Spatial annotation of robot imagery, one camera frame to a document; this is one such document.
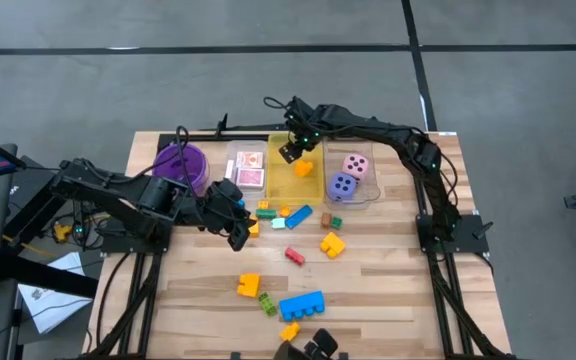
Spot pink foam die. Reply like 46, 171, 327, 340
341, 152, 371, 181

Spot yellow translucent tray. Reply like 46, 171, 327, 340
266, 131, 326, 208

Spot large yellow toy block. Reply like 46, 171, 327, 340
318, 231, 347, 260

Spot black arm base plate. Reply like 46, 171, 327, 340
415, 213, 490, 255
98, 213, 174, 255

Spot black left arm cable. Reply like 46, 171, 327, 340
175, 124, 192, 200

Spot clear plastic bin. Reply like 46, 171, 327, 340
322, 138, 382, 211

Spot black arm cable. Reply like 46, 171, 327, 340
262, 95, 294, 114
175, 124, 192, 200

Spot black rounded object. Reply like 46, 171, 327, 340
273, 327, 340, 360

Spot red playing card box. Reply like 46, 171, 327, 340
235, 150, 266, 170
235, 168, 266, 189

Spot black case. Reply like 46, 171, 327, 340
2, 154, 78, 246

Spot purple foam die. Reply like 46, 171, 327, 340
327, 171, 358, 203

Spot white papers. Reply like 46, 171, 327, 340
16, 251, 94, 335

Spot purple plastic bucket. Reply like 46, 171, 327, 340
151, 142, 211, 197

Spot red toy block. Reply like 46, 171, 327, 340
284, 246, 307, 267

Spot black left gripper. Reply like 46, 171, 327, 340
187, 178, 253, 253

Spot black power strip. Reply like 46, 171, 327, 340
70, 196, 89, 250

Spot lime green toy block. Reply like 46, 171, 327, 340
257, 291, 279, 318

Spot yellow connector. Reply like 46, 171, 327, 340
51, 222, 73, 244

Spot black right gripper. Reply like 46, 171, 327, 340
278, 97, 326, 166

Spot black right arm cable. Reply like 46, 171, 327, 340
262, 95, 294, 114

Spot long blue flat block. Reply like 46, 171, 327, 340
284, 204, 314, 231

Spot small clear plastic container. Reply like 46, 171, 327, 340
224, 139, 270, 200

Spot large blue toy block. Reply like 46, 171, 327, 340
278, 290, 327, 323

